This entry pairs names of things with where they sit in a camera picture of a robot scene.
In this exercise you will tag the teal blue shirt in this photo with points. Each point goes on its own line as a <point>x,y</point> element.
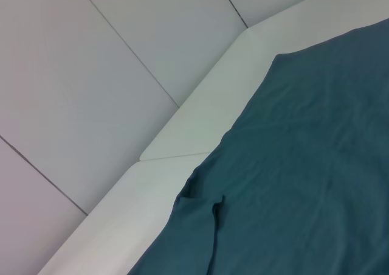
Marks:
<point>288,165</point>

